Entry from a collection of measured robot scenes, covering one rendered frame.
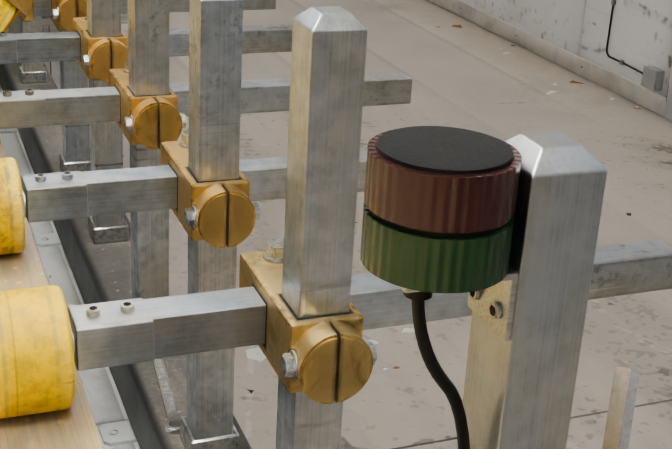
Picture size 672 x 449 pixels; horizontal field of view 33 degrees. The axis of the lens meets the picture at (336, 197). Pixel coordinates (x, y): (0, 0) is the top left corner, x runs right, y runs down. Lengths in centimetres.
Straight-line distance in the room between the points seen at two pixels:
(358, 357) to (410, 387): 185
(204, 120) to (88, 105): 30
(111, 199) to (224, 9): 19
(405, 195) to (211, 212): 52
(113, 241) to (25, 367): 79
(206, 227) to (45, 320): 24
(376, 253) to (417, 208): 3
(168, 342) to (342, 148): 18
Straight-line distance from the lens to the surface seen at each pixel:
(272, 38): 152
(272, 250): 81
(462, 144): 45
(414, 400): 253
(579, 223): 47
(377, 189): 44
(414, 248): 43
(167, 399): 115
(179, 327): 76
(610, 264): 89
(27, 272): 96
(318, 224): 71
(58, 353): 73
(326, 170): 70
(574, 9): 531
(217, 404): 105
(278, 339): 75
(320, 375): 72
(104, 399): 132
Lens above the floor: 131
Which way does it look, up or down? 21 degrees down
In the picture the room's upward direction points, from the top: 3 degrees clockwise
